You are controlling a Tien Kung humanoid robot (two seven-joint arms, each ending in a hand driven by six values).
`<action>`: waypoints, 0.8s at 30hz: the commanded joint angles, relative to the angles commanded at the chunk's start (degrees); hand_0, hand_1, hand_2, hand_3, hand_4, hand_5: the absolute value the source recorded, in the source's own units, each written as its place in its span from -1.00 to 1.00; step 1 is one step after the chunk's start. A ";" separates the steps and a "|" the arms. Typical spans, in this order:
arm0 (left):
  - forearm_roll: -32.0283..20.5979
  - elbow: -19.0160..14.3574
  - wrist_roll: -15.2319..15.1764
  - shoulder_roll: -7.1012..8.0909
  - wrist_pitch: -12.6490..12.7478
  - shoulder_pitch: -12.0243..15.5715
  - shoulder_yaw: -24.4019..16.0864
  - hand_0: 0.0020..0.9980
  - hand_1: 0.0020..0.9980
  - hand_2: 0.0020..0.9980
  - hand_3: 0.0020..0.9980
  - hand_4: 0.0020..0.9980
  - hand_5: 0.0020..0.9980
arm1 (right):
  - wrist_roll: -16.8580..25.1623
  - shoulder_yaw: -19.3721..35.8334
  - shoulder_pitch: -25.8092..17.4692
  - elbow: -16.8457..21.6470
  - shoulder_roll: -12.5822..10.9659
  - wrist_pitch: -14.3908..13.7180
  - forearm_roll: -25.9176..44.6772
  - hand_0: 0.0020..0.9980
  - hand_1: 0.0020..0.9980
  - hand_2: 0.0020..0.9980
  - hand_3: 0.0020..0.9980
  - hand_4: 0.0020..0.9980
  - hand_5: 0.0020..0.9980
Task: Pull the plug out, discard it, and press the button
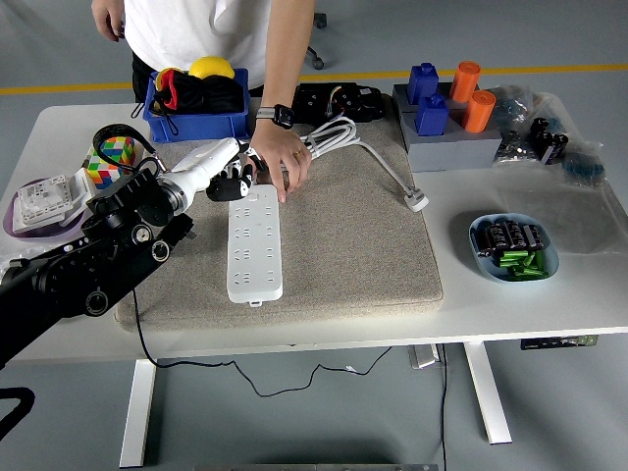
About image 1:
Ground white table leg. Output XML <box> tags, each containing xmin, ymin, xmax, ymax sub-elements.
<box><xmin>119</xmin><ymin>358</ymin><xmax>158</xmax><ymax>468</ymax></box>
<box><xmin>463</xmin><ymin>341</ymin><xmax>514</xmax><ymax>445</ymax></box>

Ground clear bag of small dark parts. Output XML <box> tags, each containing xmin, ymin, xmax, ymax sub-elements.
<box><xmin>492</xmin><ymin>128</ymin><xmax>541</xmax><ymax>169</ymax></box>

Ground grey-brown mat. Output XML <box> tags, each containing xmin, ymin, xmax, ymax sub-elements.
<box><xmin>114</xmin><ymin>97</ymin><xmax>445</xmax><ymax>334</ymax></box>

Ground pile of green batteries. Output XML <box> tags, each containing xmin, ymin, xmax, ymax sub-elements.
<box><xmin>493</xmin><ymin>249</ymin><xmax>549</xmax><ymax>282</ymax></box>

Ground silver box under table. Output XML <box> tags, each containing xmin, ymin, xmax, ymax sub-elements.
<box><xmin>407</xmin><ymin>344</ymin><xmax>442</xmax><ymax>369</ymax></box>

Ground yellow ball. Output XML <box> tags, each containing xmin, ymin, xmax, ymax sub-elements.
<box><xmin>187</xmin><ymin>56</ymin><xmax>236</xmax><ymax>80</ymax></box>

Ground orange cylinder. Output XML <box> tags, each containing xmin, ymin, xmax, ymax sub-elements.
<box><xmin>463</xmin><ymin>89</ymin><xmax>497</xmax><ymax>134</ymax></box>
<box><xmin>448</xmin><ymin>61</ymin><xmax>481</xmax><ymax>104</ymax></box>

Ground clear bag of black capacitors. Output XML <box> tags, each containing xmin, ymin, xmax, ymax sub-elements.
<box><xmin>528</xmin><ymin>115</ymin><xmax>573</xmax><ymax>167</ymax></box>

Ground person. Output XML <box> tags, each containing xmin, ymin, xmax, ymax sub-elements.
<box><xmin>124</xmin><ymin>0</ymin><xmax>276</xmax><ymax>107</ymax></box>

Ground person's left hand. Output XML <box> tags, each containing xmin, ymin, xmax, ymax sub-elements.
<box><xmin>247</xmin><ymin>120</ymin><xmax>314</xmax><ymax>205</ymax></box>

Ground black table control panel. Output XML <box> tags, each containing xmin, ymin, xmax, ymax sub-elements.
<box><xmin>520</xmin><ymin>335</ymin><xmax>600</xmax><ymax>351</ymax></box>

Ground person's right hand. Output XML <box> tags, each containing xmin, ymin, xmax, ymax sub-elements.
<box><xmin>91</xmin><ymin>0</ymin><xmax>127</xmax><ymax>43</ymax></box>

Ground colourful puzzle cube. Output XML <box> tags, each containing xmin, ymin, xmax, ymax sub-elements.
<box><xmin>83</xmin><ymin>135</ymin><xmax>137</xmax><ymax>191</ymax></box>

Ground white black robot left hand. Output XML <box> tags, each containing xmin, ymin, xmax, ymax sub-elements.
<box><xmin>169</xmin><ymin>136</ymin><xmax>260</xmax><ymax>203</ymax></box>

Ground blue block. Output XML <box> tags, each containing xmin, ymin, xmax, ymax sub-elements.
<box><xmin>415</xmin><ymin>94</ymin><xmax>450</xmax><ymax>137</ymax></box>
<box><xmin>407</xmin><ymin>62</ymin><xmax>440</xmax><ymax>105</ymax></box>

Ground blue plastic bin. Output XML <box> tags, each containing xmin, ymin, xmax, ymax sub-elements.
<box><xmin>142</xmin><ymin>67</ymin><xmax>251</xmax><ymax>144</ymax></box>

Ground white power strip with cord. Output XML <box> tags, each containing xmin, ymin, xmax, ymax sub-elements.
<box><xmin>226</xmin><ymin>116</ymin><xmax>432</xmax><ymax>308</ymax></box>

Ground black drawstring pouch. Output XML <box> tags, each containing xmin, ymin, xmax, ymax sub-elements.
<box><xmin>131</xmin><ymin>67</ymin><xmax>246</xmax><ymax>137</ymax></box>

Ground empty clear plastic bag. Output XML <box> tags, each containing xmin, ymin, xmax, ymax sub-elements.
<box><xmin>495</xmin><ymin>183</ymin><xmax>628</xmax><ymax>255</ymax></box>

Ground black electronic device with wires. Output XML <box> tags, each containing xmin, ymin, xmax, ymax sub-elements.
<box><xmin>292</xmin><ymin>81</ymin><xmax>389</xmax><ymax>124</ymax></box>

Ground black office chair base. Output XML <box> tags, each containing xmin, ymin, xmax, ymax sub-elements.
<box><xmin>306</xmin><ymin>13</ymin><xmax>328</xmax><ymax>71</ymax></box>

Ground light blue dish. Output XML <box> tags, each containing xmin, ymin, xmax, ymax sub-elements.
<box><xmin>468</xmin><ymin>212</ymin><xmax>561</xmax><ymax>285</ymax></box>

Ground black hanging cable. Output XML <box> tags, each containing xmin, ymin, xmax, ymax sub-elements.
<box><xmin>439</xmin><ymin>342</ymin><xmax>450</xmax><ymax>471</ymax></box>

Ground grey block base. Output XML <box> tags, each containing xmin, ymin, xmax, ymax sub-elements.
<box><xmin>392</xmin><ymin>81</ymin><xmax>504</xmax><ymax>174</ymax></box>

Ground pile of black capacitors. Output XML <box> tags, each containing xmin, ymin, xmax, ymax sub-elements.
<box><xmin>471</xmin><ymin>220</ymin><xmax>549</xmax><ymax>259</ymax></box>

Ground clear bag of blue components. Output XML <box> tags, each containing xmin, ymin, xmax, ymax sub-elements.
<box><xmin>558</xmin><ymin>140</ymin><xmax>607</xmax><ymax>190</ymax></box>
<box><xmin>490</xmin><ymin>83</ymin><xmax>560</xmax><ymax>131</ymax></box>

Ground black wristwatch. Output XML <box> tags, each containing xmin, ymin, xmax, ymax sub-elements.
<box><xmin>254</xmin><ymin>103</ymin><xmax>295</xmax><ymax>131</ymax></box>

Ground purple tray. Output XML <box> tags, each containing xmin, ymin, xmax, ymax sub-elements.
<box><xmin>2</xmin><ymin>179</ymin><xmax>92</xmax><ymax>241</ymax></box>

